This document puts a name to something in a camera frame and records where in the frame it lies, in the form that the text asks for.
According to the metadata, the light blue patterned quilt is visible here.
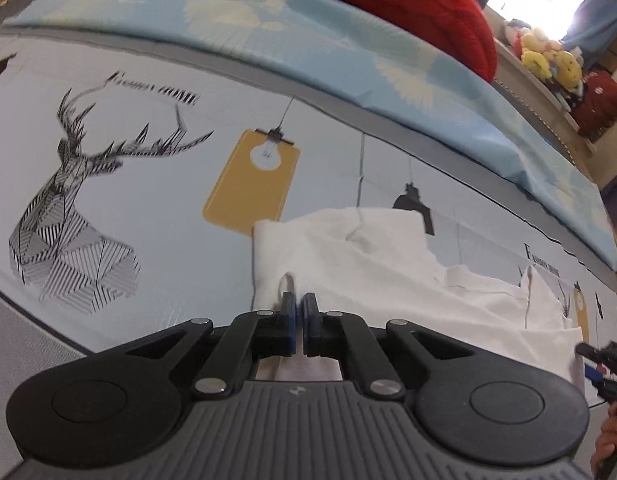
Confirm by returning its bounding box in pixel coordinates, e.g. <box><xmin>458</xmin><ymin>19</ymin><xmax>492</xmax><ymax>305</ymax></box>
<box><xmin>2</xmin><ymin>0</ymin><xmax>617</xmax><ymax>273</ymax></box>

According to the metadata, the blue curtain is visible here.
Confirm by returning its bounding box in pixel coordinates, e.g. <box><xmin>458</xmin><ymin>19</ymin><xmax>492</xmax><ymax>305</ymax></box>
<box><xmin>561</xmin><ymin>0</ymin><xmax>617</xmax><ymax>63</ymax></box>

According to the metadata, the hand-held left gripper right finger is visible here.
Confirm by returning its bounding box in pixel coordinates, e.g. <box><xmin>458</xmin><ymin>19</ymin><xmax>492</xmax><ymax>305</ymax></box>
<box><xmin>301</xmin><ymin>293</ymin><xmax>476</xmax><ymax>401</ymax></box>

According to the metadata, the dark red bag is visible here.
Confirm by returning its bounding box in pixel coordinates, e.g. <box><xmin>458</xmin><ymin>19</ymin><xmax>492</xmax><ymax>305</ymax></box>
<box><xmin>571</xmin><ymin>70</ymin><xmax>617</xmax><ymax>142</ymax></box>

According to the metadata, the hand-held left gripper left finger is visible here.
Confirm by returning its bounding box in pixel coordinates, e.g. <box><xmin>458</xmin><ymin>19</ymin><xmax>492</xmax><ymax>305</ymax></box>
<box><xmin>124</xmin><ymin>292</ymin><xmax>298</xmax><ymax>401</ymax></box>

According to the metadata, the red blanket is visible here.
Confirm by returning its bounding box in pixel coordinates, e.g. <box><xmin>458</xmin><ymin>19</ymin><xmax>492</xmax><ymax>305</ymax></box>
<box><xmin>246</xmin><ymin>0</ymin><xmax>499</xmax><ymax>83</ymax></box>

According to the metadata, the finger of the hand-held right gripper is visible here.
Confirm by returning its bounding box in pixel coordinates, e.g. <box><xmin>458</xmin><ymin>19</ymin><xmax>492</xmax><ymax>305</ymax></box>
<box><xmin>575</xmin><ymin>341</ymin><xmax>617</xmax><ymax>406</ymax></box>

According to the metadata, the person's right hand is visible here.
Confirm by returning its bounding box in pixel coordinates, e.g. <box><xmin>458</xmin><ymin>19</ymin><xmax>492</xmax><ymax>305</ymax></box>
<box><xmin>592</xmin><ymin>401</ymin><xmax>617</xmax><ymax>467</ymax></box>

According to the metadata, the white shirt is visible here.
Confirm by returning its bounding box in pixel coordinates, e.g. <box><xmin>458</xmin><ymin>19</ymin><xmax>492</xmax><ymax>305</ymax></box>
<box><xmin>251</xmin><ymin>206</ymin><xmax>586</xmax><ymax>395</ymax></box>

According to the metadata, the pile of plush toys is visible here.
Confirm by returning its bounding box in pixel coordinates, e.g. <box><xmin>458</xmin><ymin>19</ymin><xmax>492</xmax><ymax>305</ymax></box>
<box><xmin>504</xmin><ymin>19</ymin><xmax>585</xmax><ymax>98</ymax></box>

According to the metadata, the grey printed bed sheet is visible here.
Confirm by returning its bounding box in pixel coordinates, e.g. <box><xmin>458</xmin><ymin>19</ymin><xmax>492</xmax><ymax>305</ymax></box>
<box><xmin>0</xmin><ymin>25</ymin><xmax>617</xmax><ymax>401</ymax></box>

